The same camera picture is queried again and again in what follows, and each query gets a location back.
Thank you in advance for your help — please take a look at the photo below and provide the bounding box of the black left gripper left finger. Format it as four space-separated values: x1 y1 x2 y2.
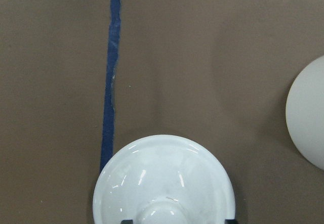
120 219 134 224

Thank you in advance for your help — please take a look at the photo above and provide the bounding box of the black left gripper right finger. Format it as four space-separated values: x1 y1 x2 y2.
225 219 237 224

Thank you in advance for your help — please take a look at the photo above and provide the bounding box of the white ceramic lid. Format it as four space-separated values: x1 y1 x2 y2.
93 135 237 224

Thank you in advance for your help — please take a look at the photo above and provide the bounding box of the white enamel mug blue rim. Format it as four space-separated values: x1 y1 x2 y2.
286 56 323 169

